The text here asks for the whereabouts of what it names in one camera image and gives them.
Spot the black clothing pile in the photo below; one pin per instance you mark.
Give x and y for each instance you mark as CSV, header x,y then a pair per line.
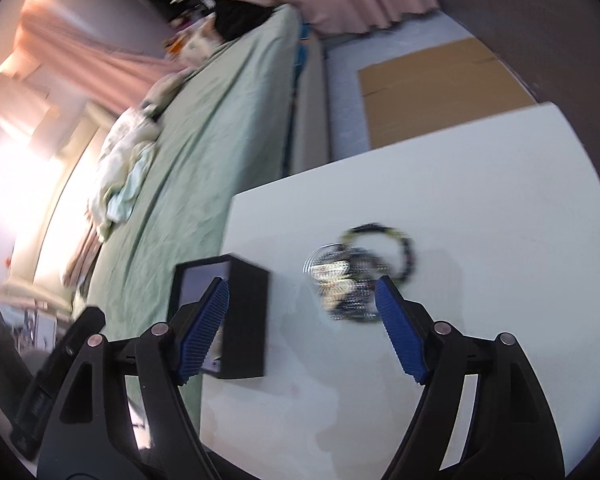
x,y
234,18

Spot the flattened cardboard sheet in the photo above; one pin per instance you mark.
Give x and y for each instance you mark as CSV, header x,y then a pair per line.
x,y
437,88

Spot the black jewelry box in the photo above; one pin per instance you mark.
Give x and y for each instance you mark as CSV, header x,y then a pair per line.
x,y
238,347

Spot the beige bed frame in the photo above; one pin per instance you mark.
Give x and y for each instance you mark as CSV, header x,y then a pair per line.
x,y
308,143

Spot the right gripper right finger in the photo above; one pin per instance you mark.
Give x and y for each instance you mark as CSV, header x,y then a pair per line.
x,y
512,433

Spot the pink window curtain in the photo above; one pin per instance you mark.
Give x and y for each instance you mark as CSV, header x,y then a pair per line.
x,y
113,77

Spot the cream crumpled blanket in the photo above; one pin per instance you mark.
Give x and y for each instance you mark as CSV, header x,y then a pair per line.
x,y
122,166

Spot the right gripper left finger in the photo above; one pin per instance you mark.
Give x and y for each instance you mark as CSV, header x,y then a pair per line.
x,y
90,434

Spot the green bed sheet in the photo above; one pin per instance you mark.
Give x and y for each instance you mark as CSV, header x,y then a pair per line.
x,y
224,133

